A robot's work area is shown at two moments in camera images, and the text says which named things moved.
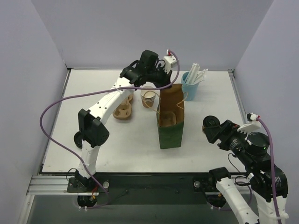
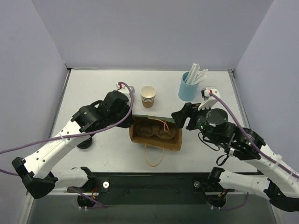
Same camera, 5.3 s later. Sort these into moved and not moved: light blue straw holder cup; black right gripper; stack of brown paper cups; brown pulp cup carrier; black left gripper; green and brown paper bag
Moved: black left gripper; green and brown paper bag; brown pulp cup carrier; black right gripper
Not moved: stack of brown paper cups; light blue straw holder cup
